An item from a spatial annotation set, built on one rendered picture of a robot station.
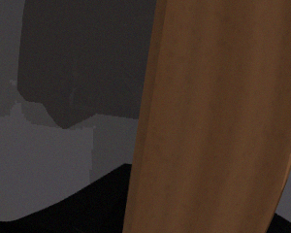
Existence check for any brown wooden board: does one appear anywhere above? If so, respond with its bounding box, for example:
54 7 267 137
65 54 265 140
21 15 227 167
122 0 291 233

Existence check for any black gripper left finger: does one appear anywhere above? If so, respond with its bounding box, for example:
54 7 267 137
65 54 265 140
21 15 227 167
0 163 133 233

